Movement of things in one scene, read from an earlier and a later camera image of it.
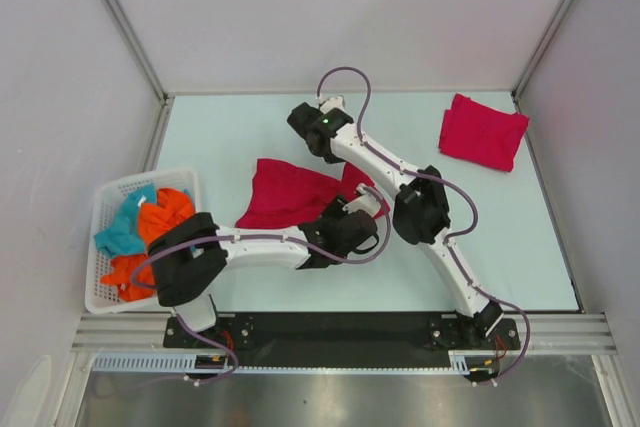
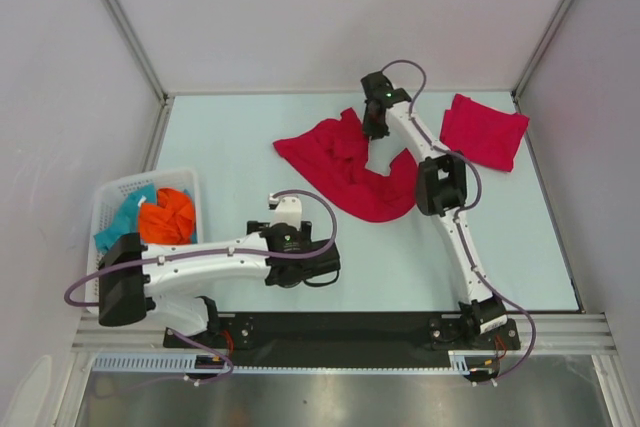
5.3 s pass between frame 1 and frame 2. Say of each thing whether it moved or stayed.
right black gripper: moved
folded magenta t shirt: stayed
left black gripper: moved
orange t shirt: stayed
